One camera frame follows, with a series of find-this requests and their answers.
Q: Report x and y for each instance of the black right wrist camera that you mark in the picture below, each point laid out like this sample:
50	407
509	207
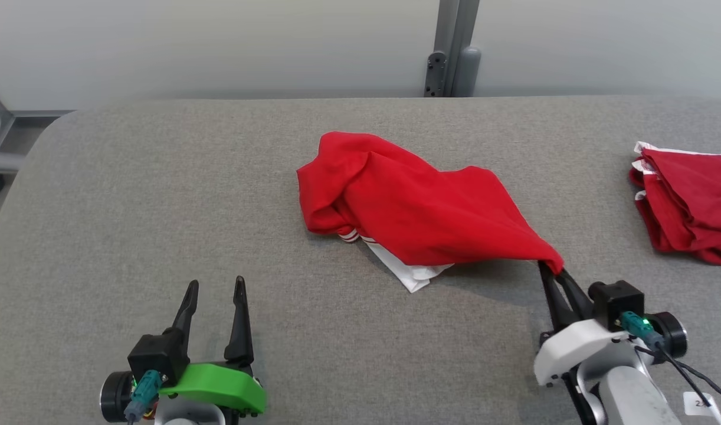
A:
617	298

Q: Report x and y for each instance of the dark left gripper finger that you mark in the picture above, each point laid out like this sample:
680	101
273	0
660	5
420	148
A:
186	313
240	336

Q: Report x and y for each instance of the dark grey hinge plate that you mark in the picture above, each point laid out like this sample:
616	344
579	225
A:
436	74

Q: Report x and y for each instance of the red shorts with white stripe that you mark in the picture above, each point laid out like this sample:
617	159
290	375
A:
691	195

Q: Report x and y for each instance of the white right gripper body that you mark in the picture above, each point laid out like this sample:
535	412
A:
573	345

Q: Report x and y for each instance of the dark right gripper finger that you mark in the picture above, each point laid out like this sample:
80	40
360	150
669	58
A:
555	307
579	298

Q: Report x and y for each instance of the grey cylindrical door stop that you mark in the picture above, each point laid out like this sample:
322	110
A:
468	71

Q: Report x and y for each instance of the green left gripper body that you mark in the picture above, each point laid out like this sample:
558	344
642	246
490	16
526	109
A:
213	383

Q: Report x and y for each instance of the red jersey with white sleeves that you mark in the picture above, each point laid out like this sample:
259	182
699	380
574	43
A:
407	200

